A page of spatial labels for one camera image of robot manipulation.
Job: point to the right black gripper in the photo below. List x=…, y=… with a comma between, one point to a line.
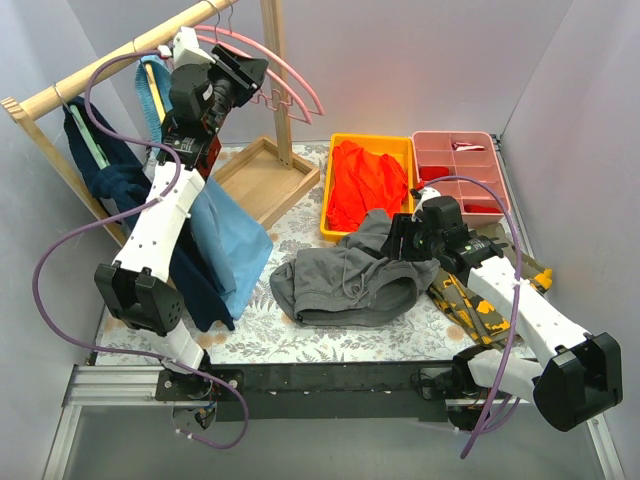
x=400, y=240

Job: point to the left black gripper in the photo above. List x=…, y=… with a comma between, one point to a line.
x=232, y=75

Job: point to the grey drawstring shorts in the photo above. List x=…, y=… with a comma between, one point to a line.
x=352, y=283

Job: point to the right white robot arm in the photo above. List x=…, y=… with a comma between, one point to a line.
x=574, y=376

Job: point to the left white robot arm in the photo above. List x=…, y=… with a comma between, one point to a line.
x=137, y=286

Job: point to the camouflage shorts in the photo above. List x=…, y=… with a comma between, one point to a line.
x=476, y=316

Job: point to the orange shorts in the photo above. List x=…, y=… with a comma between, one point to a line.
x=363, y=181

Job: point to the yellow hanger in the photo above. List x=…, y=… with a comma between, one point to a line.
x=155, y=93

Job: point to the light blue shorts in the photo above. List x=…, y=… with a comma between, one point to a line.
x=235, y=247

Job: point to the pale green hanger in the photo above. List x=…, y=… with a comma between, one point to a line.
x=95, y=150

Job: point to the red cloth middle compartment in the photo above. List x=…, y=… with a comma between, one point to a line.
x=432, y=172

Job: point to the red cloth compartment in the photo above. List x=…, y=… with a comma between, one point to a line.
x=432, y=172
x=482, y=209

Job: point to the red cloth lower compartment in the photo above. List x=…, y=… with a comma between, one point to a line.
x=482, y=209

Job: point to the pink compartment organizer box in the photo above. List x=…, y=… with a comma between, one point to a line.
x=476, y=176

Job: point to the wooden clothes rack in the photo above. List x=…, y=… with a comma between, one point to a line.
x=266, y=178

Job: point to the red white cloth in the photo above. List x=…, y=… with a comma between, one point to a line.
x=467, y=146

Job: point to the floral table mat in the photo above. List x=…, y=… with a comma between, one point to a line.
x=264, y=334

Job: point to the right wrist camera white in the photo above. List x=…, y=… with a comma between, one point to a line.
x=422, y=195

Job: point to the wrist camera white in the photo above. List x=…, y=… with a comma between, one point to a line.
x=185, y=49
x=422, y=195

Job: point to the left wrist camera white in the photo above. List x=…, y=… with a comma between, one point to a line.
x=185, y=49

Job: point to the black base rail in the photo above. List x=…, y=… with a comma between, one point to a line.
x=423, y=390

